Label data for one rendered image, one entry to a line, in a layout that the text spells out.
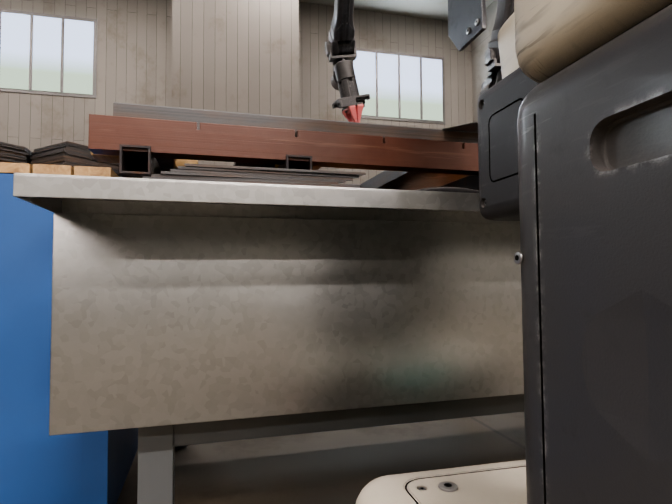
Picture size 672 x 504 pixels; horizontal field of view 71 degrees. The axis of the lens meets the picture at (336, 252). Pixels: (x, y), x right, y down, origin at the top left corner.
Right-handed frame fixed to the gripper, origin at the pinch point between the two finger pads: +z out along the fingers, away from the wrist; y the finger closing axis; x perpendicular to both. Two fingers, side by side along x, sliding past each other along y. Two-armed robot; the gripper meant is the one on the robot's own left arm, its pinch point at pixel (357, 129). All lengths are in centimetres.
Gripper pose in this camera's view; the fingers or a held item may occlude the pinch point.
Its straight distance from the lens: 144.9
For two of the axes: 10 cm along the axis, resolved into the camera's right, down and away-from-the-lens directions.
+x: 3.0, 0.3, -9.5
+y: -9.3, 2.4, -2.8
